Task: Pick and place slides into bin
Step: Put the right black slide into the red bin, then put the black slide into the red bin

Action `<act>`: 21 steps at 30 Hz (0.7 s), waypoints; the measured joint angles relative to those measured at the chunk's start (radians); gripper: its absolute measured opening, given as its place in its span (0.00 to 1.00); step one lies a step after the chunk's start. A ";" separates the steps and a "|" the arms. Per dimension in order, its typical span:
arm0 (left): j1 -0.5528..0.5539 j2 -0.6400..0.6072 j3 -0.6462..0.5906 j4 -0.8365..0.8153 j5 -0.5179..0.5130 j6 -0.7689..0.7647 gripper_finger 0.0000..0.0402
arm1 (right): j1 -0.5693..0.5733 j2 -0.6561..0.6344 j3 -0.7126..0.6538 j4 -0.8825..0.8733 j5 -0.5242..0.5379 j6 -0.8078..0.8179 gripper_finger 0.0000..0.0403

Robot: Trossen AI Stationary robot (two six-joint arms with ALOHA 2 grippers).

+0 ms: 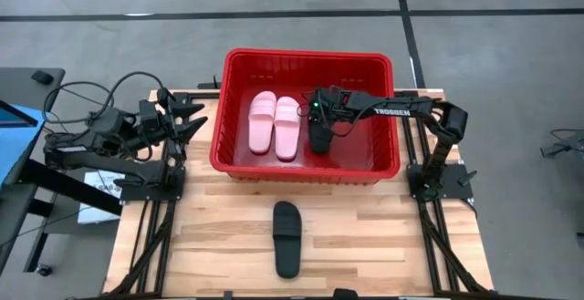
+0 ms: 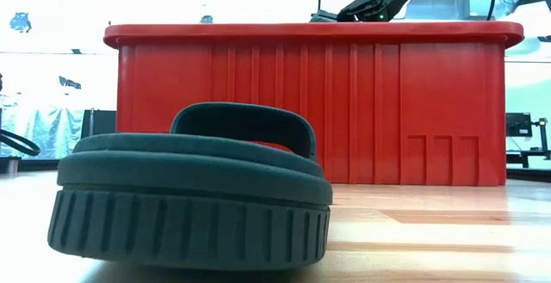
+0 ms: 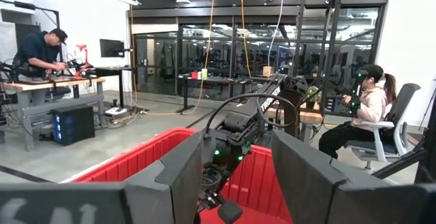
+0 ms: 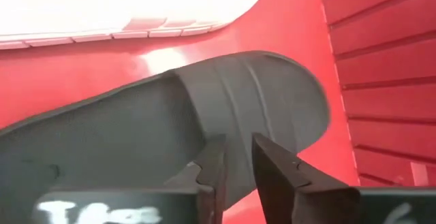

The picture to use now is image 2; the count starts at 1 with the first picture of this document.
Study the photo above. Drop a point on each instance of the red plastic bin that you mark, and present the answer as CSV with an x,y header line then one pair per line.
x,y
387,102

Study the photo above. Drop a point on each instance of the black aluminium table frame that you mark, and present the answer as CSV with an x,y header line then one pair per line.
x,y
34,165
529,175

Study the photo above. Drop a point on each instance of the black background panel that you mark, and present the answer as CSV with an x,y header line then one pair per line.
x,y
101,124

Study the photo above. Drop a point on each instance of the black monitor on stand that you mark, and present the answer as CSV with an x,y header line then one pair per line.
x,y
518,124

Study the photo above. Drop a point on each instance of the black slide sandal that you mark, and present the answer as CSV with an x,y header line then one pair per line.
x,y
193,214

